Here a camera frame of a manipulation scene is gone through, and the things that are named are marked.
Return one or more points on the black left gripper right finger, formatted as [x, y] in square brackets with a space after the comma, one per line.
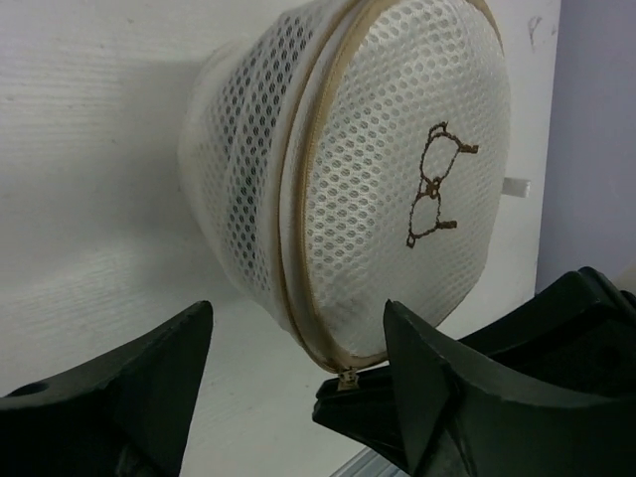
[503, 422]

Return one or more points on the aluminium mounting rail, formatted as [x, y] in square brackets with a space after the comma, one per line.
[383, 462]

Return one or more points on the white mesh laundry bag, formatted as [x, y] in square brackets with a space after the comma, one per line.
[351, 154]

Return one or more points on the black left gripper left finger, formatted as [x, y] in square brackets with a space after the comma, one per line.
[127, 412]

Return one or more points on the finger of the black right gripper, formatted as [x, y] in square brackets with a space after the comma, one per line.
[372, 414]
[577, 334]

